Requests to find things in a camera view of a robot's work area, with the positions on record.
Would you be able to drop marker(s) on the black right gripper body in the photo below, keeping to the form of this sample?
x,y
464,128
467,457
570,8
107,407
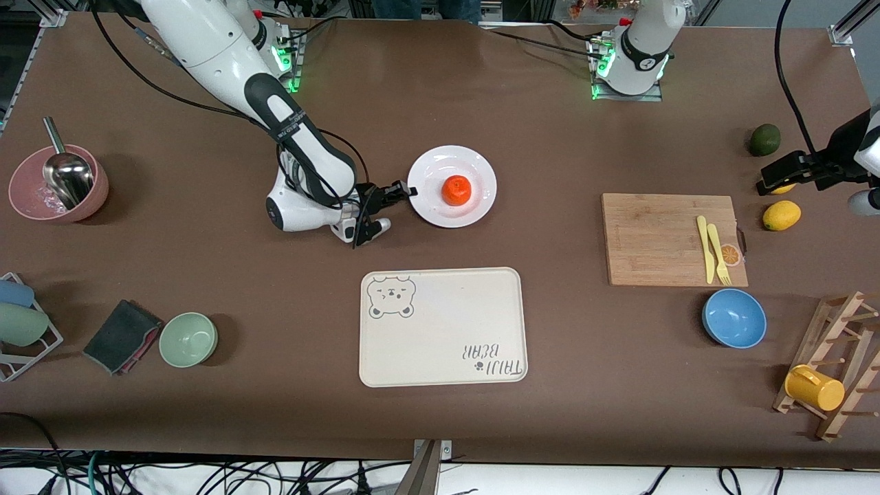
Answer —
x,y
377,197

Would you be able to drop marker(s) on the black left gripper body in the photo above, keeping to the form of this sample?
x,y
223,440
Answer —
x,y
840,152

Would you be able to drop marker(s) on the orange fruit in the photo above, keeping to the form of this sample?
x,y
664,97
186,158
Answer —
x,y
456,190

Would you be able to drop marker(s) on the white round plate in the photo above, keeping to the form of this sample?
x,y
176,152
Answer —
x,y
474,168

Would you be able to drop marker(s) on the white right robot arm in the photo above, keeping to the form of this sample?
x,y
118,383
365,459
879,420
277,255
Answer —
x,y
206,41

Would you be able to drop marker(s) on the yellow lemon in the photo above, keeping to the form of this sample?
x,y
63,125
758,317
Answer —
x,y
785,188
782,215

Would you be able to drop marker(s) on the dark green avocado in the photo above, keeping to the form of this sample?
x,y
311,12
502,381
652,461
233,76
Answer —
x,y
764,139

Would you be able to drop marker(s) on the orange slice decoration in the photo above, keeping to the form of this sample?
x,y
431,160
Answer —
x,y
730,256

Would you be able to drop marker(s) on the yellow plastic fork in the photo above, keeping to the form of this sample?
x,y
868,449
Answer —
x,y
716,247

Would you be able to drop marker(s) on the yellow plastic knife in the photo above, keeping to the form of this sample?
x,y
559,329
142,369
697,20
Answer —
x,y
705,247

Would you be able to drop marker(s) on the bamboo cutting board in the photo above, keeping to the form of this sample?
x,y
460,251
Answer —
x,y
653,240

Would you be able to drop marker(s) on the blue bowl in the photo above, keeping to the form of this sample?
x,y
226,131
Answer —
x,y
734,318

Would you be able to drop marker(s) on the beige bear print tray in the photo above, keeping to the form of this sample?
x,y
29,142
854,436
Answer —
x,y
443,330

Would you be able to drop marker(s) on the person in blue jeans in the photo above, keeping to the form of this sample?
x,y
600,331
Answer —
x,y
426,8

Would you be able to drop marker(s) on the yellow mug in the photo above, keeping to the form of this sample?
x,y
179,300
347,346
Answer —
x,y
815,389

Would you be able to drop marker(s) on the pale green bowl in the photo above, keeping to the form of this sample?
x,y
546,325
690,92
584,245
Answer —
x,y
188,339

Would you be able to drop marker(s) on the wooden mug rack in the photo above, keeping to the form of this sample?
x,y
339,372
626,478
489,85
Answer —
x,y
842,412

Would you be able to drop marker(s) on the pink cloth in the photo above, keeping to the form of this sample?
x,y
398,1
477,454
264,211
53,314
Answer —
x,y
146,347

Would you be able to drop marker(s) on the dark grey cloth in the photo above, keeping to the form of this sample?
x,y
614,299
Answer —
x,y
118,335

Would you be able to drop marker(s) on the metal ladle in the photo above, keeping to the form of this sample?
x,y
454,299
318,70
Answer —
x,y
69,175

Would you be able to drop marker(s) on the pink bowl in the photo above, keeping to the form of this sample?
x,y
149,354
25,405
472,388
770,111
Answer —
x,y
27,182

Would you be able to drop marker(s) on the blue cup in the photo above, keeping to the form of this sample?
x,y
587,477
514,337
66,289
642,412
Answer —
x,y
15,293

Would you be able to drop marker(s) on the pale green cup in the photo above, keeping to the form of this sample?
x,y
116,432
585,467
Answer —
x,y
20,324

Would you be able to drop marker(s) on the metal table corner bracket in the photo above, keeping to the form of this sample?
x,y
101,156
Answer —
x,y
841,36

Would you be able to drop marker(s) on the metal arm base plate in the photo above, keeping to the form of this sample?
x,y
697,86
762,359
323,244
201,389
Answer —
x,y
297,69
598,93

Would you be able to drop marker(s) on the grey metal camera mount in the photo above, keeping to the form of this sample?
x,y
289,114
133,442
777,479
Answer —
x,y
426,471

